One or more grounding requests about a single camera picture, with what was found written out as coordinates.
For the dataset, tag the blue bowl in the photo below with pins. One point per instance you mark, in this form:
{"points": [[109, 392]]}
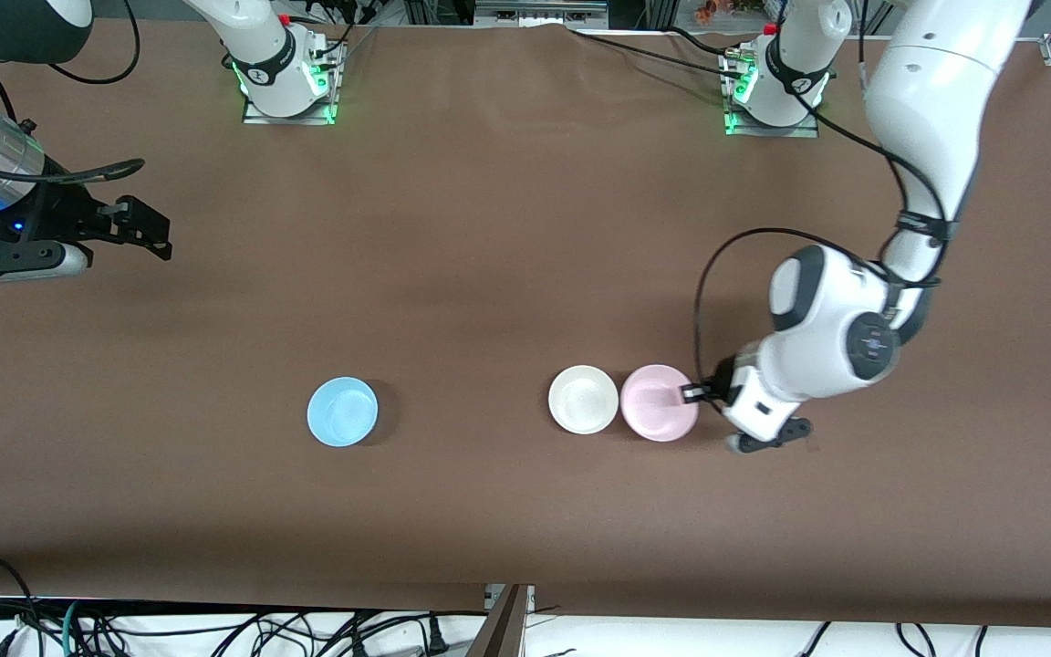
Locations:
{"points": [[342, 411]]}

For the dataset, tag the orange object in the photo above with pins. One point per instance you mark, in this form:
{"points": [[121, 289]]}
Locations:
{"points": [[710, 11]]}

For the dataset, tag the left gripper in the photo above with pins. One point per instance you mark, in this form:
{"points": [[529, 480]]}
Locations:
{"points": [[723, 378]]}

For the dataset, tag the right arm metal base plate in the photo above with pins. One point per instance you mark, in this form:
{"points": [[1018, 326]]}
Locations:
{"points": [[329, 114]]}

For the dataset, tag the brown table cover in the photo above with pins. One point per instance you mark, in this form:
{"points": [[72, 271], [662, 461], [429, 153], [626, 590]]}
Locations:
{"points": [[525, 228]]}

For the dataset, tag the grey metal frame post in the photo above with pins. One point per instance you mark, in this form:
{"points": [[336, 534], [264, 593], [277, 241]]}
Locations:
{"points": [[503, 630]]}

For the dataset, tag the pink bowl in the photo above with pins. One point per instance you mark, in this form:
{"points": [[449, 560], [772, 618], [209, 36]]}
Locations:
{"points": [[655, 406]]}

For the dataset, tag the white bowl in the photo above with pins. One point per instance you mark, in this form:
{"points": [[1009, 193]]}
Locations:
{"points": [[583, 400]]}

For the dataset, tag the black power plug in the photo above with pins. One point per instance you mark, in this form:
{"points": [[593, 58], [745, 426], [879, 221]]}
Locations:
{"points": [[436, 637]]}

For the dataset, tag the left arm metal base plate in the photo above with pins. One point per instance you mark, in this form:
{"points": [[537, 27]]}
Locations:
{"points": [[808, 130]]}

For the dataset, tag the white power strip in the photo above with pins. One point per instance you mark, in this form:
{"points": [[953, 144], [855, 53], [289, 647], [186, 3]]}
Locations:
{"points": [[539, 11]]}

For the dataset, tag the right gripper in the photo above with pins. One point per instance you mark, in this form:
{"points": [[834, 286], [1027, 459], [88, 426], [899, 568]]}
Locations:
{"points": [[58, 213]]}

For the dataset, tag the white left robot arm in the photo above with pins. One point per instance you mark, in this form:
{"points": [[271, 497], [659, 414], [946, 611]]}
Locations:
{"points": [[927, 100]]}

